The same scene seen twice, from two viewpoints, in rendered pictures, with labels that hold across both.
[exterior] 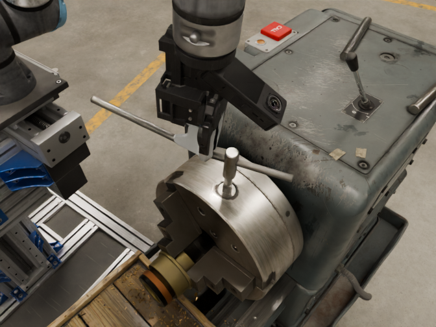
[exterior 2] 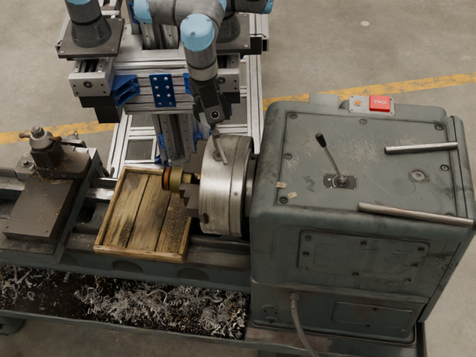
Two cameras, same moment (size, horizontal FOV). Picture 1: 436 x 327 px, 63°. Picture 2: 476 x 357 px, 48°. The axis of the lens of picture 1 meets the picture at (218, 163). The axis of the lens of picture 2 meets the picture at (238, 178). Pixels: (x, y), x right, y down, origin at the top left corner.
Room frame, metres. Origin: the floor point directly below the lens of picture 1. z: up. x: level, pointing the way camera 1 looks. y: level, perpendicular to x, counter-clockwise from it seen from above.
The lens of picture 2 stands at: (-0.14, -0.91, 2.40)
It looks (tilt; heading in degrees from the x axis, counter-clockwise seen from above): 51 degrees down; 58
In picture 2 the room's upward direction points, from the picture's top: 3 degrees counter-clockwise
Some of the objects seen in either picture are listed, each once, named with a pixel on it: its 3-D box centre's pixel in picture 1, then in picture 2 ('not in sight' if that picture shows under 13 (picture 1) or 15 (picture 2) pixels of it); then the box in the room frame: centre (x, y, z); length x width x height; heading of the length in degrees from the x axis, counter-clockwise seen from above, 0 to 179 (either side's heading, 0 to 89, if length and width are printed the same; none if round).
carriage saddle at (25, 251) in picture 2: not in sight; (40, 197); (-0.10, 0.46, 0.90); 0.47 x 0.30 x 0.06; 47
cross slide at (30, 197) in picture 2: not in sight; (49, 187); (-0.06, 0.44, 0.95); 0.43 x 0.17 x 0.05; 47
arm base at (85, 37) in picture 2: not in sight; (88, 24); (0.35, 0.84, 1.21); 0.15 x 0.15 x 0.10
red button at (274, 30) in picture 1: (276, 32); (379, 104); (0.87, -0.15, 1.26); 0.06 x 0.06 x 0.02; 47
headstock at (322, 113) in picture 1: (316, 132); (353, 195); (0.69, -0.27, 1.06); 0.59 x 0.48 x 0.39; 137
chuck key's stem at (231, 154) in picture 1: (229, 173); (217, 144); (0.37, -0.02, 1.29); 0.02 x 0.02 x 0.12
